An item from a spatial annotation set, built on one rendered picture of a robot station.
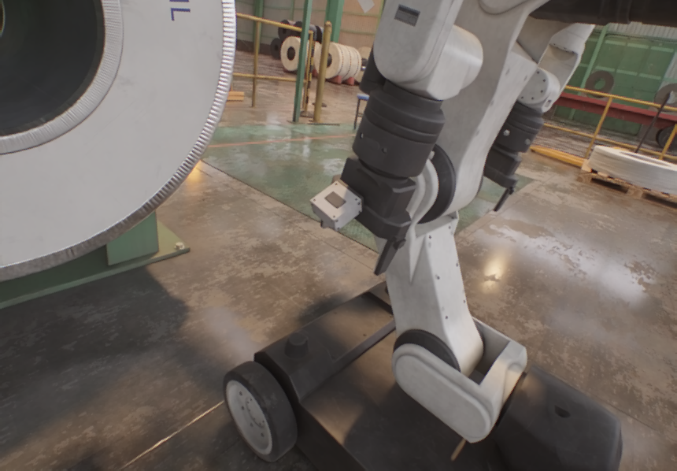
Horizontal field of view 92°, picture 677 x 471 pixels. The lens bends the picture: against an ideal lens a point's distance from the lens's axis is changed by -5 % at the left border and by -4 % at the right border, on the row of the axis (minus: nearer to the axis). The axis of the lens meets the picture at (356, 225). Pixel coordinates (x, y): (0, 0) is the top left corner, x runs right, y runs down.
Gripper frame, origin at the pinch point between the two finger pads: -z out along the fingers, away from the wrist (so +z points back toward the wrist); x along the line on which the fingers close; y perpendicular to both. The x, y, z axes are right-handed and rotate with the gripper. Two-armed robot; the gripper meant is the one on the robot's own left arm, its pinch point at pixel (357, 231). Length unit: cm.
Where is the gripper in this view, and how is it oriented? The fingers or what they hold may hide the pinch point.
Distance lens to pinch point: 46.7
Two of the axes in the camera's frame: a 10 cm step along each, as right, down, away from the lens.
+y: -6.5, 2.2, -7.3
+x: -6.9, -5.7, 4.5
